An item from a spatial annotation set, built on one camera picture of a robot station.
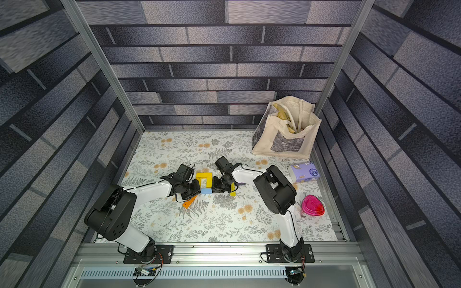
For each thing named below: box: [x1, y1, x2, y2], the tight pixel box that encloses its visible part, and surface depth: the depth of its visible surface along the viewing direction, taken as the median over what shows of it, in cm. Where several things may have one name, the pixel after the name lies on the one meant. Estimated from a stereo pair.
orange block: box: [182, 195, 199, 209], surface depth 89 cm
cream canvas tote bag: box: [251, 96, 322, 159], surface depth 97 cm
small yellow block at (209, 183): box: [205, 177, 214, 189], surface depth 96 cm
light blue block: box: [201, 187, 212, 194], surface depth 93 cm
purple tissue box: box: [288, 162, 320, 184], surface depth 95 cm
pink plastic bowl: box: [301, 194, 325, 217], surface depth 78 cm
